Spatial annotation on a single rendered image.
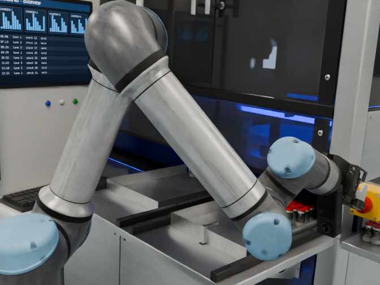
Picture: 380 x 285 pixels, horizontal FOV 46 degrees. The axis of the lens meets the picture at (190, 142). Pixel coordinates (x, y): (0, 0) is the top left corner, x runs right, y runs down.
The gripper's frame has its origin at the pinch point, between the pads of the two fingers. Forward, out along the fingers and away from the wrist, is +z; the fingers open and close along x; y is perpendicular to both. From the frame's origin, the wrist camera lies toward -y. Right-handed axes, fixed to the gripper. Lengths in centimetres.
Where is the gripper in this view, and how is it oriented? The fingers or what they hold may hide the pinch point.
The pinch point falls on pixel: (357, 207)
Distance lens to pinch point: 112.2
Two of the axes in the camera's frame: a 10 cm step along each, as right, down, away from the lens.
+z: 6.4, 3.1, 7.0
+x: -6.8, -1.9, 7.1
